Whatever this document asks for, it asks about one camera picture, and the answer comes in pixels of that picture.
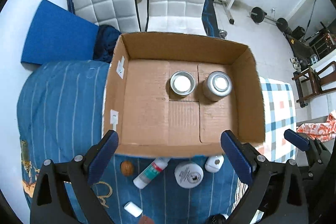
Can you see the black barbell on floor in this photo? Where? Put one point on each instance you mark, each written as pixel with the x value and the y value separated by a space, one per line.
pixel 258 15

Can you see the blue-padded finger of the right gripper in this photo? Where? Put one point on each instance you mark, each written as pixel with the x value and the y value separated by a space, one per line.
pixel 297 140

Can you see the blue striped bedspread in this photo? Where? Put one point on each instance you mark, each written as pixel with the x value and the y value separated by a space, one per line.
pixel 59 115

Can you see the brown walnut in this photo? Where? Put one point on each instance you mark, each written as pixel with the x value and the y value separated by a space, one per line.
pixel 127 168

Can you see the blue foam mat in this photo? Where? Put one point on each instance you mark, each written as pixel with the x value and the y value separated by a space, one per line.
pixel 55 34

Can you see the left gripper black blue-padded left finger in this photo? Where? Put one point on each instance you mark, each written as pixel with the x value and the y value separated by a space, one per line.
pixel 51 203

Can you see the black round object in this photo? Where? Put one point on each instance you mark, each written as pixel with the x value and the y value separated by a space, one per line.
pixel 217 219

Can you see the white rectangular eraser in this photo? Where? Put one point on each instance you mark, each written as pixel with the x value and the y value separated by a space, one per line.
pixel 133 209

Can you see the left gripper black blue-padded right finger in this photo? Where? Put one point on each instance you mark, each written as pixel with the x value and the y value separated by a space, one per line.
pixel 274 188

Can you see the checkered white blue cloth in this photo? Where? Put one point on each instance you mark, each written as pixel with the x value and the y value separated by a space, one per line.
pixel 279 112

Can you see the orange white patterned cloth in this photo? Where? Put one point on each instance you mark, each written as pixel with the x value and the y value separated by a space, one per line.
pixel 323 131

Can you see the round white jar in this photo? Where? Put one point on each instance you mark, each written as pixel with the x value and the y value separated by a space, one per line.
pixel 188 174

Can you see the silver tin can right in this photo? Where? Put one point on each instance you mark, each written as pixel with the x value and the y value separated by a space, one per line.
pixel 217 86

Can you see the dark wooden chair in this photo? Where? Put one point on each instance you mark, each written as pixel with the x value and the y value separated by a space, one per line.
pixel 316 82

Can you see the white quilted chair left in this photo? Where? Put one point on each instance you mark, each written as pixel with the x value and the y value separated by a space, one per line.
pixel 121 14

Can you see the white spray bottle green label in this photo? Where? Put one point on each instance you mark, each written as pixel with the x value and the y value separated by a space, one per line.
pixel 151 172

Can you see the silver tin can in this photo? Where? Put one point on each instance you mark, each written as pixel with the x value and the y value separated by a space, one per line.
pixel 217 86
pixel 182 83

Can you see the small white dispenser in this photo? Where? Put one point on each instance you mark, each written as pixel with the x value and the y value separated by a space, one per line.
pixel 214 163

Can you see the dark blue garment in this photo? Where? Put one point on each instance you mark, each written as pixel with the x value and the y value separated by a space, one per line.
pixel 105 43

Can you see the brown cardboard box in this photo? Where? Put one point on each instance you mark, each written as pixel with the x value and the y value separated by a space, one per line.
pixel 173 95

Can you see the silver tin can left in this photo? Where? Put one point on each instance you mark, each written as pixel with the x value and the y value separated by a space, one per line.
pixel 182 83

